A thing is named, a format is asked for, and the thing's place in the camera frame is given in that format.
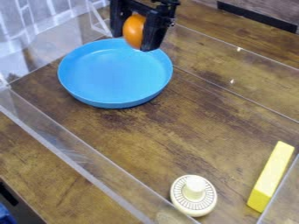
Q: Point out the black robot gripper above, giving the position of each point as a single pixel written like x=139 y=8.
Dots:
x=159 y=19

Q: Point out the orange ball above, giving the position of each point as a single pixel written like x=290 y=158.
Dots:
x=132 y=30

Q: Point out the blue round tray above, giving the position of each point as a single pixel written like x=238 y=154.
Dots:
x=111 y=76

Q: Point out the black baseboard strip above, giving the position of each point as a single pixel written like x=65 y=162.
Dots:
x=258 y=17

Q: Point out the yellow rectangular block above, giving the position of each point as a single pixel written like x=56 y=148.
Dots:
x=270 y=176

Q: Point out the blue object at corner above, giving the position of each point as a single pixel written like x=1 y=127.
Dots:
x=5 y=217

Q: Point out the clear acrylic triangle bracket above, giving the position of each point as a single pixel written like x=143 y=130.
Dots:
x=97 y=23

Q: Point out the clear acrylic enclosure wall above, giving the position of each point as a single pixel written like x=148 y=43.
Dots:
x=120 y=186

